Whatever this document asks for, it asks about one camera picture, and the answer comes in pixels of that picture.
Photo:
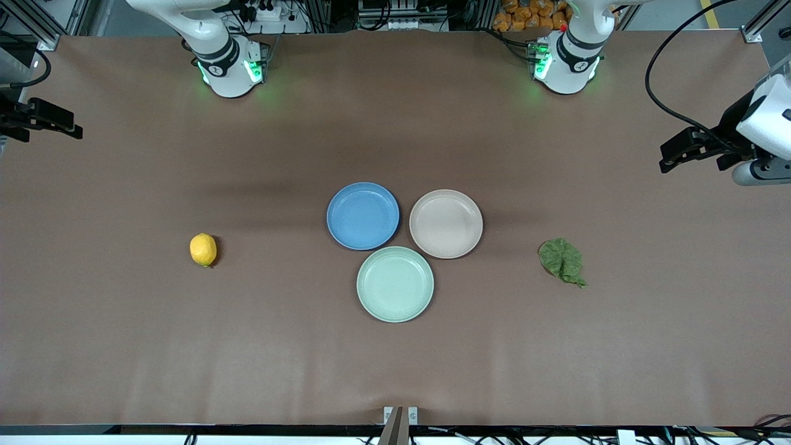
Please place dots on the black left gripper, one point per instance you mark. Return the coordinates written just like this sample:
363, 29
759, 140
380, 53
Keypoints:
733, 125

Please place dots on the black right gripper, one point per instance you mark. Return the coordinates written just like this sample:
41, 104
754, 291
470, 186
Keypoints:
8, 115

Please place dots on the green lettuce leaf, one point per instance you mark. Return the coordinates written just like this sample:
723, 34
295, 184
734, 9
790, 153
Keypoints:
561, 259

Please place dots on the yellow lemon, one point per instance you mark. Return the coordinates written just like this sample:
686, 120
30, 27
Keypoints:
203, 250

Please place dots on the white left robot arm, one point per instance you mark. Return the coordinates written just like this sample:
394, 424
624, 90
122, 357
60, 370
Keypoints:
571, 62

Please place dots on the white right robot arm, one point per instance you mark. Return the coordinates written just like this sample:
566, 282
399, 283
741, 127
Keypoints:
216, 55

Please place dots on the pile of orange packets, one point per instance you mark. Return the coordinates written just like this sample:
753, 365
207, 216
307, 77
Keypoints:
528, 15

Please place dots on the white power strip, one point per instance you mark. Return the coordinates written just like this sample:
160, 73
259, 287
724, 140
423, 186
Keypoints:
266, 11

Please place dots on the beige plate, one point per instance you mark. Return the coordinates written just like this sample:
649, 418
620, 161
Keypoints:
446, 224

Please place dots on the white electronics box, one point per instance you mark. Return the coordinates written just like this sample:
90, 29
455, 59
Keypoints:
401, 15

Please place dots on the pale green plate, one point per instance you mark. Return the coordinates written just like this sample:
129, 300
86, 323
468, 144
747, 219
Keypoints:
395, 284

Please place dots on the blue plate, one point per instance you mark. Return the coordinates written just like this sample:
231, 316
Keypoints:
363, 216

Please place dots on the aluminium frame profile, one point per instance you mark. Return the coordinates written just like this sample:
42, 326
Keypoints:
763, 21
34, 21

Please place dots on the silver mounting bracket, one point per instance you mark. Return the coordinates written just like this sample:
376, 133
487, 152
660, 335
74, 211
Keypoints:
398, 423

